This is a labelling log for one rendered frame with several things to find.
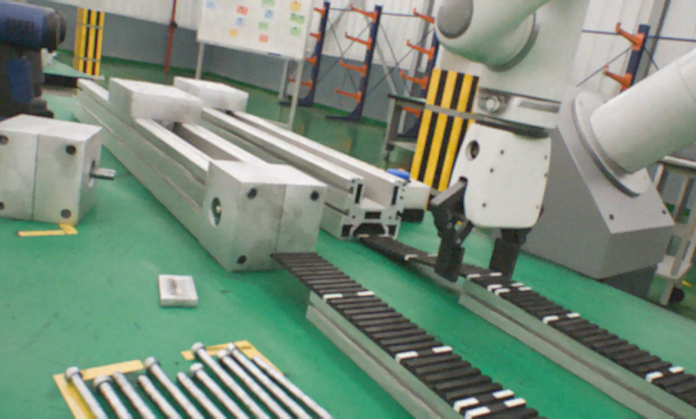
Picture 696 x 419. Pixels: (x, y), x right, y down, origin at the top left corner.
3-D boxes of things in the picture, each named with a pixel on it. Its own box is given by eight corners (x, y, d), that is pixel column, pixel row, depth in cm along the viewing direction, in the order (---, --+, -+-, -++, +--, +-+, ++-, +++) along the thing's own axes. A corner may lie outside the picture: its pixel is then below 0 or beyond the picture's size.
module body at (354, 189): (396, 239, 83) (408, 181, 81) (337, 239, 77) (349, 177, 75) (201, 130, 146) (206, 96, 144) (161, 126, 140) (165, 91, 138)
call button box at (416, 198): (423, 222, 96) (431, 184, 94) (376, 221, 90) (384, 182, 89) (393, 208, 102) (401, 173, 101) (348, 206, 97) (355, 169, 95)
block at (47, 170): (101, 229, 64) (109, 144, 62) (-15, 215, 61) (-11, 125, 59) (116, 204, 73) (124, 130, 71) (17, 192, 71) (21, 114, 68)
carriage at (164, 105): (198, 140, 96) (203, 99, 94) (128, 135, 90) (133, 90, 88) (169, 123, 108) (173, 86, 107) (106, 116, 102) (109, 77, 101)
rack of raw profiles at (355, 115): (276, 103, 1208) (293, -8, 1157) (311, 107, 1267) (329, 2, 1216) (384, 136, 972) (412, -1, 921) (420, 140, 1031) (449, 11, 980)
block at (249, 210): (330, 267, 66) (346, 186, 64) (227, 272, 59) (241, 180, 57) (293, 240, 73) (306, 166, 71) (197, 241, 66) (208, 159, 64)
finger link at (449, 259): (451, 222, 57) (435, 285, 59) (473, 222, 59) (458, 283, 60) (429, 212, 60) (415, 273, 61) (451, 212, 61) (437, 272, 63)
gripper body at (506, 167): (508, 117, 54) (479, 232, 57) (575, 129, 60) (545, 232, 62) (452, 105, 60) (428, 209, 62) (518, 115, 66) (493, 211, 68)
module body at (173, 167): (276, 240, 72) (287, 173, 70) (197, 241, 66) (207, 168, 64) (121, 122, 135) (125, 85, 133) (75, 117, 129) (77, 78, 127)
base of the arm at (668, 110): (611, 107, 106) (716, 43, 94) (657, 201, 98) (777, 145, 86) (556, 85, 93) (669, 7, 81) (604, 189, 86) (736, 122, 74)
